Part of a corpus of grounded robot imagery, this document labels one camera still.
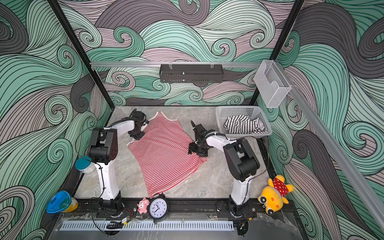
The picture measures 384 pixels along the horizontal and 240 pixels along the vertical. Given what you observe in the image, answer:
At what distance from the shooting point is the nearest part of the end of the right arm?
71 cm

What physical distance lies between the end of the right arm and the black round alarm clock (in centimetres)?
29

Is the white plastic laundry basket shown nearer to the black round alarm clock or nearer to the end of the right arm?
the end of the right arm

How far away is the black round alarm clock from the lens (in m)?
0.70
